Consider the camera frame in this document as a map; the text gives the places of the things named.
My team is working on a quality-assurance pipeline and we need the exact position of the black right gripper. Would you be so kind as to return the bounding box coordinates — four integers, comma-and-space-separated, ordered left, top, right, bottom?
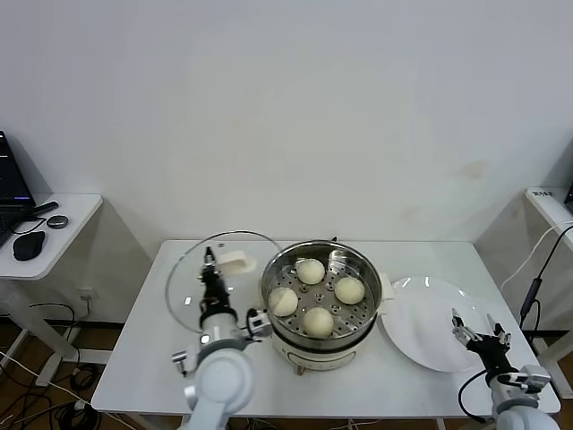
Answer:
450, 308, 516, 377

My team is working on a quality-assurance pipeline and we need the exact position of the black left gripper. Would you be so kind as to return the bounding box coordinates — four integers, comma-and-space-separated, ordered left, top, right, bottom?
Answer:
200, 247, 234, 319

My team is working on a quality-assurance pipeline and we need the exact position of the glass lid with white handle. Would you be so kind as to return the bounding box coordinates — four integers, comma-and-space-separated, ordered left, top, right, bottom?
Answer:
164, 230, 283, 335

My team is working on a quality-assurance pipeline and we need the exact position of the white steamed baozi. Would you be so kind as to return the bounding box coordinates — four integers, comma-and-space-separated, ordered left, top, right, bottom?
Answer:
295, 258, 327, 286
267, 287, 299, 318
302, 306, 335, 338
334, 276, 366, 305

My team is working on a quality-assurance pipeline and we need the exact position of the stainless steel steamer basket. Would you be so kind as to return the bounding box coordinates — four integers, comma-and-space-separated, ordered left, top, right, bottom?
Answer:
247, 240, 396, 353

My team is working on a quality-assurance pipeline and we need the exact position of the white round plate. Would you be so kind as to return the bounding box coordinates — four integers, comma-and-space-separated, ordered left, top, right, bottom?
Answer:
378, 276, 492, 373

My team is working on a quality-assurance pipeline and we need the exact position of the white side table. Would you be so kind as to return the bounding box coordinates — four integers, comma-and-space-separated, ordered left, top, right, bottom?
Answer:
0, 193, 105, 387
524, 186, 573, 400

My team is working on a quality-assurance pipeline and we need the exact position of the black stick device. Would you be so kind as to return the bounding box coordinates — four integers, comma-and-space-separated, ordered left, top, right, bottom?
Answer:
21, 201, 60, 221

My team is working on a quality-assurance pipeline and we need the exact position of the black computer mouse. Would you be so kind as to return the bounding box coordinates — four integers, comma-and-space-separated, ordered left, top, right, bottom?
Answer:
12, 231, 48, 262

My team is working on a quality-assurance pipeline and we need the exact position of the black laptop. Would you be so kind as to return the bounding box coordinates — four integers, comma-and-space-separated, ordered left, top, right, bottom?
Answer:
0, 130, 38, 250

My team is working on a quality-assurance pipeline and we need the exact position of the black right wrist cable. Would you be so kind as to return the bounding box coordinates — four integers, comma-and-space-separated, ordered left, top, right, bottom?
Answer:
458, 369, 493, 422

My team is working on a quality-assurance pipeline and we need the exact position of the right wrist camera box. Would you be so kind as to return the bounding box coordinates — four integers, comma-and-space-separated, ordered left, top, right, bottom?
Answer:
499, 365, 552, 395

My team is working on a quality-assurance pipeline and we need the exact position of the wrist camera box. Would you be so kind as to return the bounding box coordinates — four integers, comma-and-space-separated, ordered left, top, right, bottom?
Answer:
246, 307, 272, 340
499, 365, 552, 395

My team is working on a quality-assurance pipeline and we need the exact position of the black cable with adapter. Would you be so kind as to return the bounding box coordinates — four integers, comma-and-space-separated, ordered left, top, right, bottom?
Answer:
518, 226, 573, 332

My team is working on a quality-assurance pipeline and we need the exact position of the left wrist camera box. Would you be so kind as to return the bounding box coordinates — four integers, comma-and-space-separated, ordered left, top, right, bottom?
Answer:
246, 307, 272, 340

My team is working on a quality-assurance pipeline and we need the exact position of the white hanging cable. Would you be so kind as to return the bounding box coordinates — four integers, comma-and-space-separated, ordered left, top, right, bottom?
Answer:
499, 221, 573, 295

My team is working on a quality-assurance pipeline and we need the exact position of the black socket cable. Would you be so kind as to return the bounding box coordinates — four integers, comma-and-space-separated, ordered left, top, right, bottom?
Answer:
29, 303, 84, 341

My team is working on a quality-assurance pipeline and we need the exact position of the black floor cable bundle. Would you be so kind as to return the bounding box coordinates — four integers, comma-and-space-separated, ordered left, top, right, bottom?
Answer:
0, 353, 108, 430

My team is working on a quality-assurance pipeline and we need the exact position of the white floor cable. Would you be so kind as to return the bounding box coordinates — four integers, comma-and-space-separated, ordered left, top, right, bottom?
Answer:
0, 350, 135, 425

